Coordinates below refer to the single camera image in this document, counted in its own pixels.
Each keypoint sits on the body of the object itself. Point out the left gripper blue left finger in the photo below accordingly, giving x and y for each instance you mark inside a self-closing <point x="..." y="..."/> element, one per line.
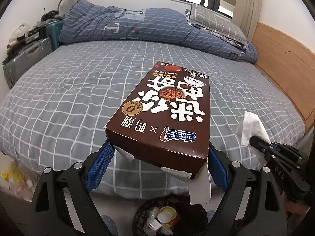
<point x="96" y="165"/>

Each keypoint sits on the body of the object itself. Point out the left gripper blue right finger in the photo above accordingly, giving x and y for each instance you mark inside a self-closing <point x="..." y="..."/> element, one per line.
<point x="218" y="166"/>

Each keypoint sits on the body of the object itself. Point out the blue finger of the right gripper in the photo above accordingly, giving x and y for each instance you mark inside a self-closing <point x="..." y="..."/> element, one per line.
<point x="267" y="149"/>
<point x="285" y="149"/>

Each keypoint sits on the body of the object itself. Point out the white tissue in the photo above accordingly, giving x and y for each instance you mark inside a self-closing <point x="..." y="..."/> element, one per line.
<point x="249" y="126"/>

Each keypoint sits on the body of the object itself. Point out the brown cookie box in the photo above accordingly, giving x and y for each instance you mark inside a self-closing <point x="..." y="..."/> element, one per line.
<point x="165" y="121"/>

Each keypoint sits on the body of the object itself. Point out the yellow instant noodle cup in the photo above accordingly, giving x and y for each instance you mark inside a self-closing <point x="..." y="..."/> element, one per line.
<point x="166" y="214"/>

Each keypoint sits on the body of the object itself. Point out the black trash bin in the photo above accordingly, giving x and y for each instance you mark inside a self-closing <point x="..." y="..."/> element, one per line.
<point x="190" y="219"/>

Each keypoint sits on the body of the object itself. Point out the person right hand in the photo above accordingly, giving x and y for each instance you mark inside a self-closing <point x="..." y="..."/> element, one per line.
<point x="297" y="209"/>

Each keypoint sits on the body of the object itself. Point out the blue slipper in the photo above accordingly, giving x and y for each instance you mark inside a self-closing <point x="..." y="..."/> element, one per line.
<point x="110" y="224"/>

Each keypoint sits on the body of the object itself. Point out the grey checked bed sheet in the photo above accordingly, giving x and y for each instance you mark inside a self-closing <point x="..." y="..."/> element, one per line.
<point x="55" y="114"/>

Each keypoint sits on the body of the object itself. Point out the yellow plastic bag on floor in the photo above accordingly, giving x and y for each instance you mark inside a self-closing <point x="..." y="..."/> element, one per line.
<point x="16" y="181"/>

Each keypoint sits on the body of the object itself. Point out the wooden headboard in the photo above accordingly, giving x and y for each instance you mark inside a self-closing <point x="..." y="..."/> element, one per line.
<point x="289" y="65"/>

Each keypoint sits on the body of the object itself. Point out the beige curtain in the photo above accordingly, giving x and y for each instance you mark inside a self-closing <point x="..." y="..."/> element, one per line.
<point x="246" y="16"/>

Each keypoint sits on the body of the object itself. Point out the grey suitcase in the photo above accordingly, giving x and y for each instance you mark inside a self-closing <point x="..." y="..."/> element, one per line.
<point x="25" y="59"/>

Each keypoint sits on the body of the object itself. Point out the grey checked pillow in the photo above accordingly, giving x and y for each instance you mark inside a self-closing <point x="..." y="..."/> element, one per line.
<point x="212" y="23"/>

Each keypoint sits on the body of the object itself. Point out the teal suitcase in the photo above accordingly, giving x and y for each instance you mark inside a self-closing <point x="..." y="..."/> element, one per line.
<point x="53" y="31"/>

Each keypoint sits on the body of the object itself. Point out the blue striped duvet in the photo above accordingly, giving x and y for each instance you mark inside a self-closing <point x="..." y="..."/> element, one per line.
<point x="90" y="22"/>

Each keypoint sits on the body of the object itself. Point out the white helmet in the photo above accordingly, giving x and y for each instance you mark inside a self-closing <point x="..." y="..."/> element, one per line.
<point x="19" y="34"/>

